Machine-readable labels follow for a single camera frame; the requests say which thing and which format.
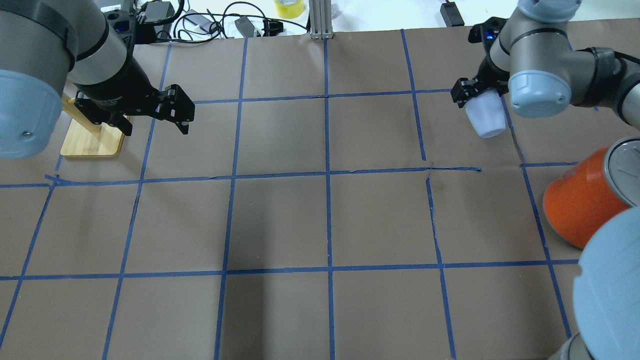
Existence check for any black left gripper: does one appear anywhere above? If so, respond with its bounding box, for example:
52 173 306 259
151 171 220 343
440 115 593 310
74 55 195 137

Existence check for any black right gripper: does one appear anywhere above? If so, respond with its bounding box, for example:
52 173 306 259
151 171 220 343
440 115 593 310
451 17 509 109

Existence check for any light blue plastic cup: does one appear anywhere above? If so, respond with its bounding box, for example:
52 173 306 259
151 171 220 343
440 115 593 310
462 89 506 139

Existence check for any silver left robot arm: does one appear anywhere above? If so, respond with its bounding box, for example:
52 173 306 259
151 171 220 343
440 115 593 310
0 0 195 159

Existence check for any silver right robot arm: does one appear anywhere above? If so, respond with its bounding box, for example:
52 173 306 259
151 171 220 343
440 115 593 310
450 0 640 360

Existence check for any wooden mug tree stand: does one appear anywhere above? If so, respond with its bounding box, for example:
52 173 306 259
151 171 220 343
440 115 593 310
60 93 125 158

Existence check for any black power adapter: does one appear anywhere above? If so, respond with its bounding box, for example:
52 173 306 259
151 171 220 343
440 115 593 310
439 0 466 27

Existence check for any orange can with metal lid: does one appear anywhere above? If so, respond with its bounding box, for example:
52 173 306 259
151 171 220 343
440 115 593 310
542 136 640 249

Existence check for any yellow tape roll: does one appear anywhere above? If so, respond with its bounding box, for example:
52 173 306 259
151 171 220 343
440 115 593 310
273 0 305 19

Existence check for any aluminium frame post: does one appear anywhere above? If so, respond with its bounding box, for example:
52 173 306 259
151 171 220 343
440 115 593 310
308 0 334 40

